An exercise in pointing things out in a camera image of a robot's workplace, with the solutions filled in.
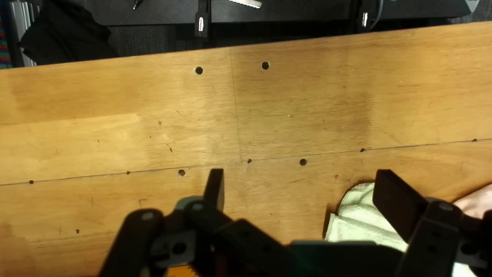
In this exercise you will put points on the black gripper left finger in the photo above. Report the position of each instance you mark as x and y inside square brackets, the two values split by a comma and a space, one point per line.
[216, 187]

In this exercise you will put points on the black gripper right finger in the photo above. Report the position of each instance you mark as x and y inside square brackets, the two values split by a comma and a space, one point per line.
[395, 201]

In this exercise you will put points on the light green shirt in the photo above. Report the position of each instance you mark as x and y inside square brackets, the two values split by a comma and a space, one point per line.
[359, 221]

